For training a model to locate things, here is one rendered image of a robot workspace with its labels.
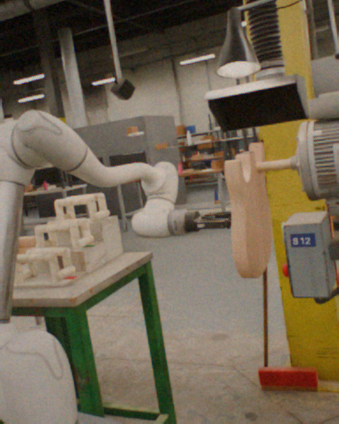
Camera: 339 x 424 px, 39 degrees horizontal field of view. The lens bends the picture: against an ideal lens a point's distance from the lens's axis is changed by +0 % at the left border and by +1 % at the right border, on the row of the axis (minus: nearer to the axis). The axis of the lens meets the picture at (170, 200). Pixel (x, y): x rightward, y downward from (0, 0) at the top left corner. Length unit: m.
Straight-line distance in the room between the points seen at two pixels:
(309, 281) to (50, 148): 0.75
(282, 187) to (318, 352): 0.89
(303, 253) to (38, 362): 0.69
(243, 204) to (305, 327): 1.38
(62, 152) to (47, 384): 0.57
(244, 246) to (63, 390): 0.63
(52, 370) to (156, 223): 0.68
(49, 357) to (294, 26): 1.91
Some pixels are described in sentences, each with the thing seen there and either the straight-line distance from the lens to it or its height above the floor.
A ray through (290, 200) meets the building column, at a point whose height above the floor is 1.00.
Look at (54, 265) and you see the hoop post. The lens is 1.77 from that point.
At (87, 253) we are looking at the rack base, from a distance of 1.88.
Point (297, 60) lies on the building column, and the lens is 2.48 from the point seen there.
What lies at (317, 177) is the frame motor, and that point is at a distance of 1.47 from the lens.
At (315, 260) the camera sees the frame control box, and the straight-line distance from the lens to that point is 1.27.
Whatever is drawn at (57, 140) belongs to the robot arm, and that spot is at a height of 1.42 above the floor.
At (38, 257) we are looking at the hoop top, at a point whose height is 1.04.
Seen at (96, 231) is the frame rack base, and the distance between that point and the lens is 1.99.
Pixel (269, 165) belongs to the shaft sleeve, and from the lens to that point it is 1.59.
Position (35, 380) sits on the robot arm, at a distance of 1.16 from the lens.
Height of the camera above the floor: 1.36
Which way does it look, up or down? 6 degrees down
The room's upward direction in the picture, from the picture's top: 9 degrees counter-clockwise
